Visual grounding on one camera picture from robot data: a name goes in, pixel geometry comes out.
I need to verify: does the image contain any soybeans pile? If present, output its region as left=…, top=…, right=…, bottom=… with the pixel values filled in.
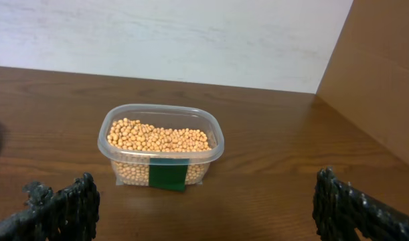
left=106, top=118, right=214, bottom=186

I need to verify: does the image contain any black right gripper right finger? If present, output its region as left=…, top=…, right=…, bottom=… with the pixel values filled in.
left=312, top=167, right=409, bottom=241

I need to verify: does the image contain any green tape label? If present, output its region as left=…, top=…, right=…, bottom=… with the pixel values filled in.
left=149, top=158, right=189, bottom=191

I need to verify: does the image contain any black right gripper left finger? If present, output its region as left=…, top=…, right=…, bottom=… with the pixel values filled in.
left=0, top=173, right=100, bottom=241

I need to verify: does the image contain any brown cardboard panel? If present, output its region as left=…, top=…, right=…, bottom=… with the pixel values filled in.
left=317, top=0, right=409, bottom=164

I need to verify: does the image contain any clear plastic container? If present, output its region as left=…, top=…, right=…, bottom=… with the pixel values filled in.
left=98, top=104, right=225, bottom=191

